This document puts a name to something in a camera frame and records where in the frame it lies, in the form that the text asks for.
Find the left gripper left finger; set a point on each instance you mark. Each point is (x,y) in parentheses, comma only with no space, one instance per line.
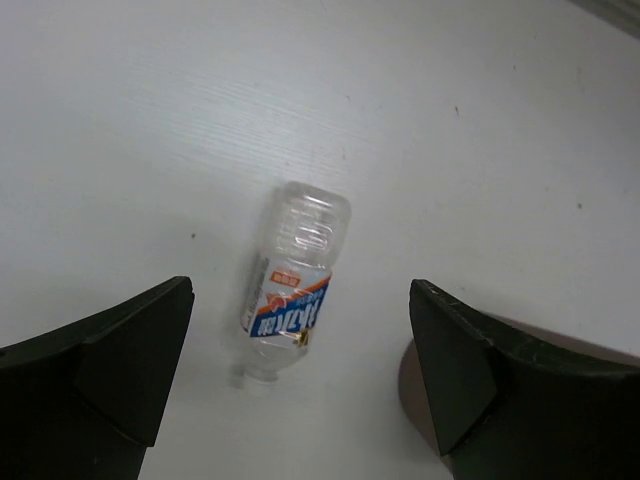
(86,401)

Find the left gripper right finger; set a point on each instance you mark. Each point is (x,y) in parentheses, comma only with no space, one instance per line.
(508,405)

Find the clear bottle blue orange label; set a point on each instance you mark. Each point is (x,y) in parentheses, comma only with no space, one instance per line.
(300,243)

